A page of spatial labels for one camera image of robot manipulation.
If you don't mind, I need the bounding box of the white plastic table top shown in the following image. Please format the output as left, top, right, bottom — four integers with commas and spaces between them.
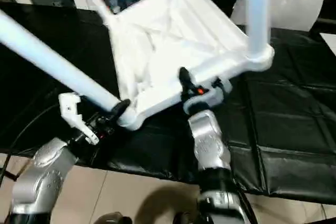
103, 0, 276, 132

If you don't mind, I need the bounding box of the dark left robot leg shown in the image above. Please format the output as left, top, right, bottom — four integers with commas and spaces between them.
97, 211, 132, 224

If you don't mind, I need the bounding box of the dark robot leg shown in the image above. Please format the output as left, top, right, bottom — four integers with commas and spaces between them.
174, 210, 203, 224
97, 211, 132, 224

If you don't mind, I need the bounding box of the black mat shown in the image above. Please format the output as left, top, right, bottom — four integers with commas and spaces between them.
0, 1, 336, 205

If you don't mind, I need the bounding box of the black metal stand pole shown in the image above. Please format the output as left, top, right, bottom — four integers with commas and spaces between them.
0, 167, 22, 183

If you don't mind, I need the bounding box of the dark right robot leg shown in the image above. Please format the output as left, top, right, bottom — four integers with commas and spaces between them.
174, 210, 203, 224

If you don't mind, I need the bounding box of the white flat panel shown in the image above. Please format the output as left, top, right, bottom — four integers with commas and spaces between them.
320, 32, 336, 52

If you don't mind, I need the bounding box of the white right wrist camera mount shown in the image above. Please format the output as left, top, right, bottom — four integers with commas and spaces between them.
182, 77, 233, 114

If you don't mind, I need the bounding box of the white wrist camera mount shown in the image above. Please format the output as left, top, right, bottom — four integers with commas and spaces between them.
182, 77, 233, 114
58, 92, 100, 145

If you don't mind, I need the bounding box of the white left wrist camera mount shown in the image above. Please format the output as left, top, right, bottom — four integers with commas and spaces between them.
58, 92, 100, 145

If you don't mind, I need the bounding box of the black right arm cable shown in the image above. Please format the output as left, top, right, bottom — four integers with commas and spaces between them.
235, 182, 259, 224

